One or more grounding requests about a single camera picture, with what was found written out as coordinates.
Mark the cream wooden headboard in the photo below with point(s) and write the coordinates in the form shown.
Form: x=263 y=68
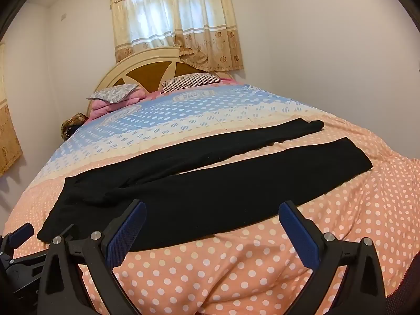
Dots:
x=144 y=72

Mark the beige floral side curtain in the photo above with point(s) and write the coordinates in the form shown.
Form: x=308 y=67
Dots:
x=8 y=137

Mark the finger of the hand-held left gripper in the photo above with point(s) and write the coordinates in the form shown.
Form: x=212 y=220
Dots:
x=19 y=233

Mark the dark red clothing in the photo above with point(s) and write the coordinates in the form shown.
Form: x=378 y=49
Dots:
x=405 y=290

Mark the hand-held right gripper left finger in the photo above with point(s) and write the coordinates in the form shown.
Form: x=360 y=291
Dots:
x=128 y=236

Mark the striped pillow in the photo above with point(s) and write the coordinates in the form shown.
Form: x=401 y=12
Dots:
x=190 y=82

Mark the beige floral window curtain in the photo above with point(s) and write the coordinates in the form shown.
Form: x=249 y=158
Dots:
x=210 y=39

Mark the brown patterned cushion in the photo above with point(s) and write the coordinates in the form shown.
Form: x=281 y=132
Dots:
x=73 y=125

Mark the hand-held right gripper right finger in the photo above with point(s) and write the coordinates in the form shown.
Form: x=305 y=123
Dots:
x=300 y=236

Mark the black pants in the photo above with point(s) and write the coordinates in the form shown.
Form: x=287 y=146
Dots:
x=197 y=197

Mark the grey patterned pillow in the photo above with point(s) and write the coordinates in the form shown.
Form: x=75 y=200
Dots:
x=111 y=92

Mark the polka-dot bed blanket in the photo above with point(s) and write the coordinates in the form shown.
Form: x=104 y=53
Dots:
x=229 y=269

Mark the pink folded blanket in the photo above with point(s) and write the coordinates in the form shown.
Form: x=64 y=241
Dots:
x=105 y=106

